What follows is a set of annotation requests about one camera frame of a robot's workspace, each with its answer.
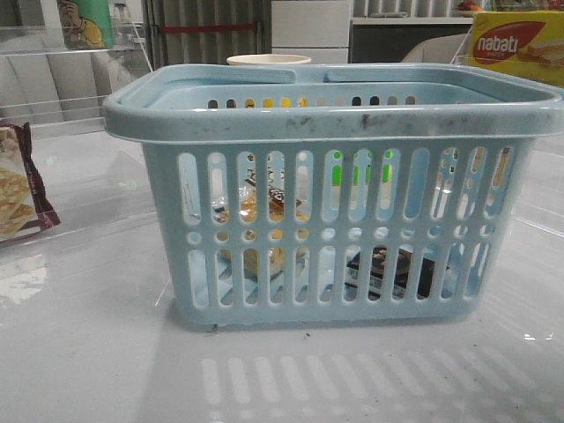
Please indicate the clear acrylic display shelf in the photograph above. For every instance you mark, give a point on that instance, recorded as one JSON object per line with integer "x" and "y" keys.
{"x": 93, "y": 181}

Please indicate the light blue plastic basket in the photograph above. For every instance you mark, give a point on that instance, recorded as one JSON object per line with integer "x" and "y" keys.
{"x": 417, "y": 156}

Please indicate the clear acrylic right shelf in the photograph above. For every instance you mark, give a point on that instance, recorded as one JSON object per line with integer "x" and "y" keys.
{"x": 540, "y": 203}

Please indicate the bread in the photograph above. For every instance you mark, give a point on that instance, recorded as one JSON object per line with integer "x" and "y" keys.
{"x": 248, "y": 212}

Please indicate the white drawer cabinet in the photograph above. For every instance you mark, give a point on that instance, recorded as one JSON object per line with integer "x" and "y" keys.
{"x": 319, "y": 30}

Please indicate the green cartoon snack canister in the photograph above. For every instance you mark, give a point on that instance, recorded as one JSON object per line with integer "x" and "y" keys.
{"x": 86, "y": 24}

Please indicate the yellow nabati wafer box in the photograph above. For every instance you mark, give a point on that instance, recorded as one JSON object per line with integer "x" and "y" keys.
{"x": 526, "y": 44}

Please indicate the maroon almond cracker packet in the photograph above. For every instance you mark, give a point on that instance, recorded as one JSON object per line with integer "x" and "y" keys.
{"x": 25, "y": 208}

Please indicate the yellow popcorn bucket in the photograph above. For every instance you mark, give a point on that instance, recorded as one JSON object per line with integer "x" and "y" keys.
{"x": 267, "y": 59}

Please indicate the black tissue packet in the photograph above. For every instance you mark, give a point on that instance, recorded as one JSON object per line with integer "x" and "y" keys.
{"x": 401, "y": 275}

